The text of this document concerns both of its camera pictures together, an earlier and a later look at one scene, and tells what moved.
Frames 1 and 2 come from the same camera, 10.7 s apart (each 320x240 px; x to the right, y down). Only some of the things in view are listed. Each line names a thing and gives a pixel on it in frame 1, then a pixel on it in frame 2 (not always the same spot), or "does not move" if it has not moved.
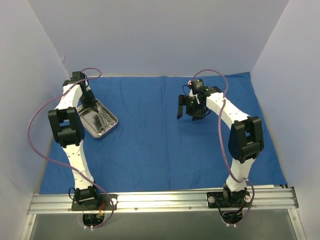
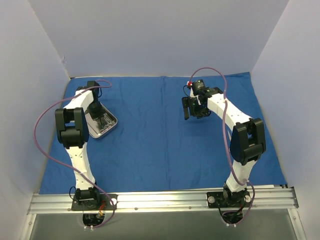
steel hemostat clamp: x=111 y=121 -> x=108 y=124
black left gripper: x=89 y=101 -> x=99 y=117
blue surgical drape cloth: x=149 y=150 does not move
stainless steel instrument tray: x=98 y=119 does not move
